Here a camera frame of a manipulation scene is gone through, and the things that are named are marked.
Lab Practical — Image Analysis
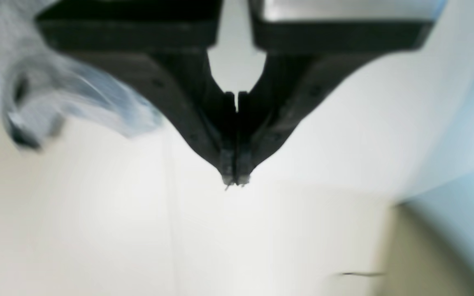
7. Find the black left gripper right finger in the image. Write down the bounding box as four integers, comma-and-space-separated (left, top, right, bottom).
237, 0, 435, 186

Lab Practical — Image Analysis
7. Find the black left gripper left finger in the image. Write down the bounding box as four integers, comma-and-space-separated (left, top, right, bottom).
35, 0, 237, 185

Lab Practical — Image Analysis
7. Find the grey T-shirt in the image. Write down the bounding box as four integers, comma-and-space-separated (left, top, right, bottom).
0, 0, 163, 150

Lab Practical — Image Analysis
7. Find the white cable grommet plate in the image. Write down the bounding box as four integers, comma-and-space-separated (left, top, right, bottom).
341, 272, 385, 278

